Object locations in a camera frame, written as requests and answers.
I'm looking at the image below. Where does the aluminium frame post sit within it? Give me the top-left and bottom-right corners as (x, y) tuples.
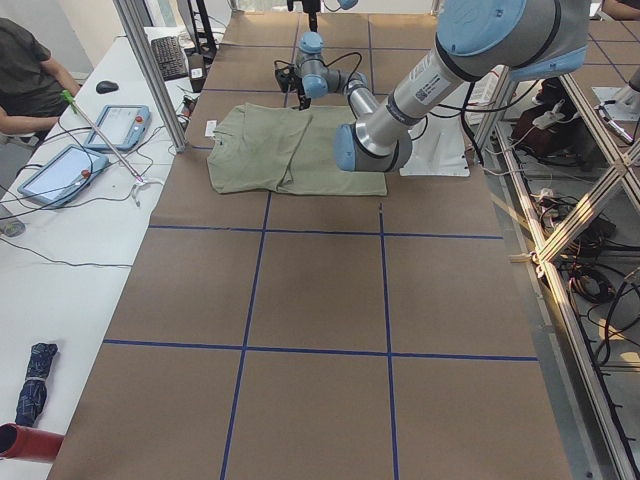
(113, 0), (186, 153)

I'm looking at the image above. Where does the white paper price tag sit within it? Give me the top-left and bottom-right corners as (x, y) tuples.
(204, 120), (217, 138)

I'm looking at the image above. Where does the aluminium truss frame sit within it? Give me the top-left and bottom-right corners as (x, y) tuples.
(474, 49), (640, 480)

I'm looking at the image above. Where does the green handled grabber stick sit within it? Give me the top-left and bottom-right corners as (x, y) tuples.
(61, 90), (165, 207)

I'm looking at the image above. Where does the black computer mouse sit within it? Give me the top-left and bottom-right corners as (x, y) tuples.
(95, 80), (119, 94)

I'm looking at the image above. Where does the folded dark blue umbrella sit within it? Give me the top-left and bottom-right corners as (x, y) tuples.
(14, 343), (58, 427)

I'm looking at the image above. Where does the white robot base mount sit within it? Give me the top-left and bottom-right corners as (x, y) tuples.
(400, 65), (504, 177)

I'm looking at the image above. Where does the black keyboard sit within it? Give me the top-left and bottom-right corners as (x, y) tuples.
(150, 36), (188, 81)

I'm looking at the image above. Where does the seated person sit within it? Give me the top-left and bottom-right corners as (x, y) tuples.
(1, 18), (80, 140)

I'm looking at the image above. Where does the blue teach pendant near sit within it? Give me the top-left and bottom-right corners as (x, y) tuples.
(18, 145), (110, 207)

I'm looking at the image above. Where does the olive green long-sleeve shirt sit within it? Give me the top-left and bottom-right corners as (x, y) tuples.
(207, 103), (387, 196)

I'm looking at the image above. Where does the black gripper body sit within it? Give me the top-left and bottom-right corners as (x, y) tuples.
(273, 60), (299, 93)

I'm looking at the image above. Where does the red cylinder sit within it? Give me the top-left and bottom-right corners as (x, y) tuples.
(1, 423), (64, 463)

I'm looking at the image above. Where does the blue teach pendant far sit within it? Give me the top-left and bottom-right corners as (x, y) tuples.
(95, 105), (151, 152)

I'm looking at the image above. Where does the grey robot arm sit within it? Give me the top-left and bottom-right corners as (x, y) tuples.
(274, 32), (380, 118)
(333, 0), (590, 172)

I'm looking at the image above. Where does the blue teach pendant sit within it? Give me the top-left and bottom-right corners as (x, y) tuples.
(95, 105), (151, 152)
(18, 145), (110, 207)

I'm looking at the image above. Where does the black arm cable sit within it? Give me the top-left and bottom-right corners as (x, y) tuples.
(284, 49), (366, 109)

